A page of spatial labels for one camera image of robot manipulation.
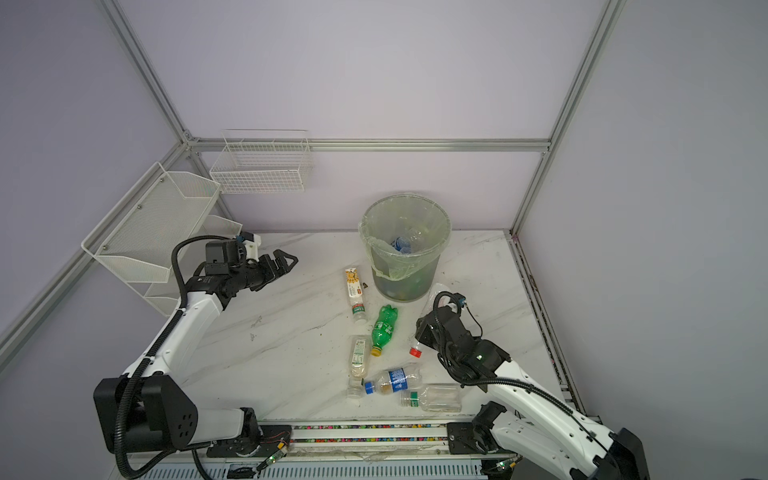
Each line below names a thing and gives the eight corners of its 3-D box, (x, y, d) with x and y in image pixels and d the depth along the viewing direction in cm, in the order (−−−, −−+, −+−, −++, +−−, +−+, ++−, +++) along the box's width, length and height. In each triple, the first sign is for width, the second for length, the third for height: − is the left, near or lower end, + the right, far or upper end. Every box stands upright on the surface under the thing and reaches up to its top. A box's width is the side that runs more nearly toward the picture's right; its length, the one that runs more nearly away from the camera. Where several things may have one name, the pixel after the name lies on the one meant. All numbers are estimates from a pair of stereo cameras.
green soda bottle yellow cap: (367, 354, 89) (366, 347, 85) (382, 311, 99) (382, 303, 95) (385, 359, 89) (384, 353, 84) (398, 315, 98) (399, 307, 94)
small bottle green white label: (347, 398, 82) (345, 392, 77) (352, 344, 92) (350, 336, 87) (366, 398, 82) (365, 392, 77) (369, 344, 92) (368, 336, 87)
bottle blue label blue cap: (368, 403, 81) (367, 397, 77) (364, 383, 84) (362, 377, 80) (424, 386, 84) (425, 380, 79) (417, 367, 87) (419, 360, 83)
